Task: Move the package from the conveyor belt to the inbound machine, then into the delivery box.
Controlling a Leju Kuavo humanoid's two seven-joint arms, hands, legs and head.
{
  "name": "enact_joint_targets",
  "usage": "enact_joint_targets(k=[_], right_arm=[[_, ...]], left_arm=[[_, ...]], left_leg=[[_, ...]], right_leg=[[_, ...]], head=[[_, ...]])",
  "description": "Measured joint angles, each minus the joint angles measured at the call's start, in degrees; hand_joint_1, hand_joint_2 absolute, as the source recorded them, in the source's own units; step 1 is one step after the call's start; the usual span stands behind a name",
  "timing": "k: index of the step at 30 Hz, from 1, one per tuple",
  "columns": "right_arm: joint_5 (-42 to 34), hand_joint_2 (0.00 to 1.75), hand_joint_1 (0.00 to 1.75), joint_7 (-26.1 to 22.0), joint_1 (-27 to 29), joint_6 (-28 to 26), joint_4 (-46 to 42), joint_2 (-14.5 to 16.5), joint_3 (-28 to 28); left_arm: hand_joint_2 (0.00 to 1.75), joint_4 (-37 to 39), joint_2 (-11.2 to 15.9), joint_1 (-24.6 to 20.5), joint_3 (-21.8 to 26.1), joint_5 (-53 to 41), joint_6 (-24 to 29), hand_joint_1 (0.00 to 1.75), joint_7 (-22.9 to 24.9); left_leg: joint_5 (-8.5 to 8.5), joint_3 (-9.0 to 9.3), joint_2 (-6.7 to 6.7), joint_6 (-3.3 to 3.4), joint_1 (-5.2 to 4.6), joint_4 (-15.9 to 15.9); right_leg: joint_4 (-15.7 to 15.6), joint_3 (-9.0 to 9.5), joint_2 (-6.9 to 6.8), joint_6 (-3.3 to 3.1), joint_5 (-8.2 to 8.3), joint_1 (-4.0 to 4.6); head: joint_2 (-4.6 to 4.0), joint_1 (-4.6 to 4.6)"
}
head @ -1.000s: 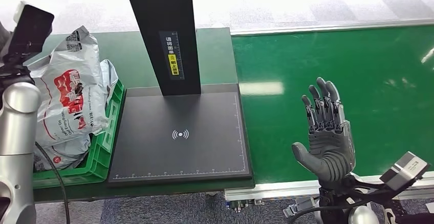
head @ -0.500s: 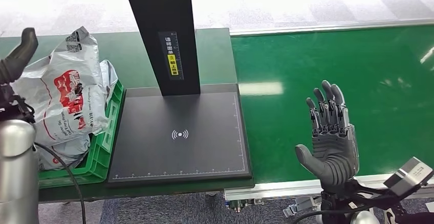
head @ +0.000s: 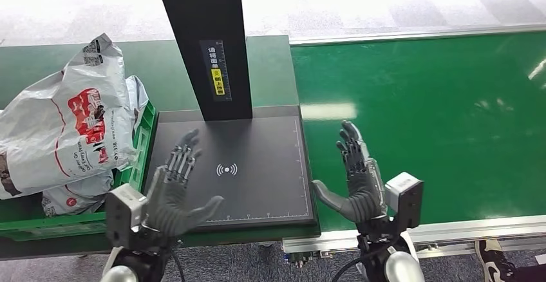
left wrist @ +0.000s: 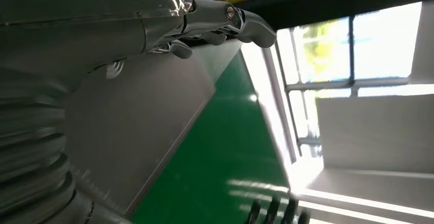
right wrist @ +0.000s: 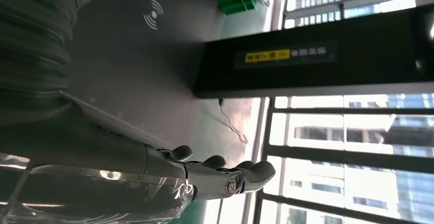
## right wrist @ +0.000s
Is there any black yellow warning label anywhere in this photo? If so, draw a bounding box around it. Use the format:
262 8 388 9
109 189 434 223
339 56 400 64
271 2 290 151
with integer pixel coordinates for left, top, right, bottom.
234 42 338 70

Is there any clear plastic film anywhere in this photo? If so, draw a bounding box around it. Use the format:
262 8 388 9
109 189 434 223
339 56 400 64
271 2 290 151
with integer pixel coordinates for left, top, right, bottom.
0 153 195 224

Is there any thin black power cable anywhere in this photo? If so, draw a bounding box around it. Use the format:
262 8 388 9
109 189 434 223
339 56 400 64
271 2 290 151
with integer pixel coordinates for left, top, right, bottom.
218 98 249 145

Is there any black inbound scanner machine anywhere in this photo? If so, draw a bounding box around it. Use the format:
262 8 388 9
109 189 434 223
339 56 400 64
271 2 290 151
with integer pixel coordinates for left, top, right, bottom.
61 0 434 149

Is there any black window frame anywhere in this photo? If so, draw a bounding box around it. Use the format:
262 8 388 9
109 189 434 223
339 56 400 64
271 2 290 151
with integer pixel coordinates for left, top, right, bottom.
252 95 434 224

